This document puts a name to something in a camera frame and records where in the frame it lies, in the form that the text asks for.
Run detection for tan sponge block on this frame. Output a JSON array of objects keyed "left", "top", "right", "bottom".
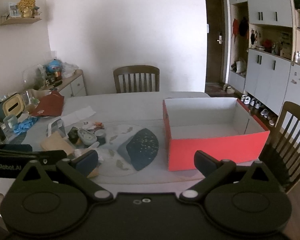
[{"left": 40, "top": 131, "right": 75, "bottom": 155}]

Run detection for red cardboard box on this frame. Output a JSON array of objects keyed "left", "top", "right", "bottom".
[{"left": 162, "top": 98, "right": 270, "bottom": 171}]

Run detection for small round tin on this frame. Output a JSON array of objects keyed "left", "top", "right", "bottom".
[{"left": 94, "top": 129, "right": 106, "bottom": 140}]

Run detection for blue rubber gloves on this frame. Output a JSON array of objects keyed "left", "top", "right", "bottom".
[{"left": 13, "top": 116, "right": 39, "bottom": 135}]

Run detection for yellow tissue box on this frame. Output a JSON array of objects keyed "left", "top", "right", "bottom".
[{"left": 0, "top": 93, "right": 25, "bottom": 122}]

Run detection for white paper sheet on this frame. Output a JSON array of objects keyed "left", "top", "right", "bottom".
[{"left": 48, "top": 106, "right": 96, "bottom": 128}]

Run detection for red paper bag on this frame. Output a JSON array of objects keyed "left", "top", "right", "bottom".
[{"left": 31, "top": 90, "right": 64, "bottom": 117}]

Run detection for right wooden chair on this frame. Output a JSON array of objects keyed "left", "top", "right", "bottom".
[{"left": 259, "top": 101, "right": 300, "bottom": 192}]

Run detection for wooden chair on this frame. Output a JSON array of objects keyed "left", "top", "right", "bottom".
[
  {"left": 113, "top": 65, "right": 160, "bottom": 93},
  {"left": 259, "top": 101, "right": 300, "bottom": 192}
]

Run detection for door mat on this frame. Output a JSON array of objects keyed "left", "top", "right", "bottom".
[{"left": 205, "top": 83, "right": 238, "bottom": 98}]

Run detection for white sideboard cabinet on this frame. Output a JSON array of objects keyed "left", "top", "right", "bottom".
[{"left": 40, "top": 69, "right": 87, "bottom": 98}]

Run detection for blue globe toy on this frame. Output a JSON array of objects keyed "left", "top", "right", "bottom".
[{"left": 45, "top": 59, "right": 62, "bottom": 74}]

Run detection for far wooden chair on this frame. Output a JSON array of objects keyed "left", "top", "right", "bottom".
[{"left": 113, "top": 65, "right": 160, "bottom": 93}]

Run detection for gold ornament on shelf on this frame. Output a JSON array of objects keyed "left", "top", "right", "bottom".
[{"left": 17, "top": 0, "right": 36, "bottom": 18}]

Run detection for dark entrance door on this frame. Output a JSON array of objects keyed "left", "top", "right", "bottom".
[{"left": 206, "top": 0, "right": 225, "bottom": 83}]

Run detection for wall shelf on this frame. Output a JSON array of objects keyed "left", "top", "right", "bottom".
[{"left": 0, "top": 17, "right": 42, "bottom": 25}]

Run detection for white wall cabinet unit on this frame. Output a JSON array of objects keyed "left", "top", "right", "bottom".
[{"left": 230, "top": 0, "right": 300, "bottom": 115}]

